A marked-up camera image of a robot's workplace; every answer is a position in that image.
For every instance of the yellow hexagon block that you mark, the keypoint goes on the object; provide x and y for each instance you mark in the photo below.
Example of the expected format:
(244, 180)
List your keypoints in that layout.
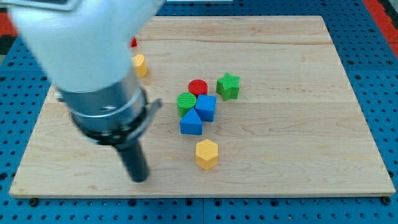
(206, 154)

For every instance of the yellow cylinder block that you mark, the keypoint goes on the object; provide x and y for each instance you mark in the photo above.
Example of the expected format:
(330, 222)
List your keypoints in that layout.
(139, 63)

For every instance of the red block behind arm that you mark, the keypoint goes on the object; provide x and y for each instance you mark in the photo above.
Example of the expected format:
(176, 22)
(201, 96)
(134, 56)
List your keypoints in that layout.
(133, 42)

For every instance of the red cylinder block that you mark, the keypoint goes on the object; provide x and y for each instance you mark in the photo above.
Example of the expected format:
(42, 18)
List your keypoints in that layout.
(198, 87)

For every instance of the wooden board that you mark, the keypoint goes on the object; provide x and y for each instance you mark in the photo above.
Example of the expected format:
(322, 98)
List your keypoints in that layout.
(296, 129)

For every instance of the blue cube block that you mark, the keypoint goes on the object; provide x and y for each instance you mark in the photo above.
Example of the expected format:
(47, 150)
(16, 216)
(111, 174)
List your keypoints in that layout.
(205, 107)

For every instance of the green cylinder block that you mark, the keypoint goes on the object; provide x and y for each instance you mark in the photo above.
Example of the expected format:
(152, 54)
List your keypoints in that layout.
(185, 101)

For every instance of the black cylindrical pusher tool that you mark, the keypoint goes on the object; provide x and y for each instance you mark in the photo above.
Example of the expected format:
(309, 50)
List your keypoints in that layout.
(134, 160)

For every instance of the blue triangle block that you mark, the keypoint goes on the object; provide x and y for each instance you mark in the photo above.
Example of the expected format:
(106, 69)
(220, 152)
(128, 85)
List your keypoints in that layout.
(191, 123)

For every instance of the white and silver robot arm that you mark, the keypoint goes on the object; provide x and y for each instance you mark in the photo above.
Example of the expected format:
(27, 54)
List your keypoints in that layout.
(83, 47)

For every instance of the green star block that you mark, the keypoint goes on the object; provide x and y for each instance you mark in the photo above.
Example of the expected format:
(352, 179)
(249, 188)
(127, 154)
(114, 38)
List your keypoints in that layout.
(228, 86)

